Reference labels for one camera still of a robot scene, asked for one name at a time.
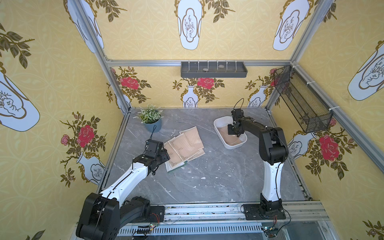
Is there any black wire mesh basket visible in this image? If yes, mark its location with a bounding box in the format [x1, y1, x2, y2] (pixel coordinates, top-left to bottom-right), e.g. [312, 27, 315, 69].
[273, 66, 333, 133]

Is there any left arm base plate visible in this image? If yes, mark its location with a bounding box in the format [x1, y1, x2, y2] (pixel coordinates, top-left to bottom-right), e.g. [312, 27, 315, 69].
[121, 206, 165, 226]

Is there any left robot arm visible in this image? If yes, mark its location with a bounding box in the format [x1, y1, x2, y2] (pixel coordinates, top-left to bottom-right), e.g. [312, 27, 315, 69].
[76, 140, 170, 240]

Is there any white oval storage box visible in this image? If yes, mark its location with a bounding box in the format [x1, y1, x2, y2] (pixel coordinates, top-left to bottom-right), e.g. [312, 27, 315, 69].
[213, 115, 248, 150]

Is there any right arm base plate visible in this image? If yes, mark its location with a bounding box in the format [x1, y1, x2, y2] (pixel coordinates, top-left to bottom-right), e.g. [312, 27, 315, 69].
[241, 203, 287, 221]

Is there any brown stationery paper in box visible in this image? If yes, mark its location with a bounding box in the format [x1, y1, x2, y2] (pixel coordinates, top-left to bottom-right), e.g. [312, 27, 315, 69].
[179, 126, 204, 150]

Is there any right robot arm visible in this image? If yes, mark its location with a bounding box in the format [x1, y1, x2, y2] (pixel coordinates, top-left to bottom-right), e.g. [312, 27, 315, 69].
[228, 109, 289, 219]

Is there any grey wall shelf tray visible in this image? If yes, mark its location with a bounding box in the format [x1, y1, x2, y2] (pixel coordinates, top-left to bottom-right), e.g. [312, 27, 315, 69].
[181, 61, 248, 78]

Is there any potted green plant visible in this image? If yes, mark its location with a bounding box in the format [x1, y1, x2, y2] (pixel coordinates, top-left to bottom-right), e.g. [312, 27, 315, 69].
[137, 105, 163, 133]

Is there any pink lined stationery paper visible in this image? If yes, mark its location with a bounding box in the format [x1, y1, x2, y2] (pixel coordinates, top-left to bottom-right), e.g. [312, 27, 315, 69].
[218, 126, 243, 146]
[164, 142, 183, 167]
[168, 134, 199, 162]

